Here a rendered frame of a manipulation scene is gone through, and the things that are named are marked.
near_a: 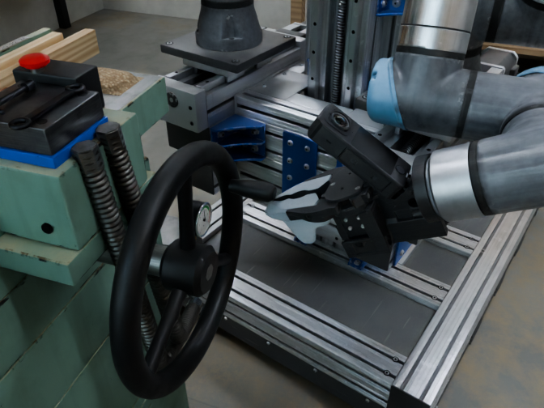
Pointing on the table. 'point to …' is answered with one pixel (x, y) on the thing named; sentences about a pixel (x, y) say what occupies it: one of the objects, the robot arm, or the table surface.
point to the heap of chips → (116, 81)
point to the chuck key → (17, 93)
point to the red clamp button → (34, 61)
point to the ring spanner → (45, 107)
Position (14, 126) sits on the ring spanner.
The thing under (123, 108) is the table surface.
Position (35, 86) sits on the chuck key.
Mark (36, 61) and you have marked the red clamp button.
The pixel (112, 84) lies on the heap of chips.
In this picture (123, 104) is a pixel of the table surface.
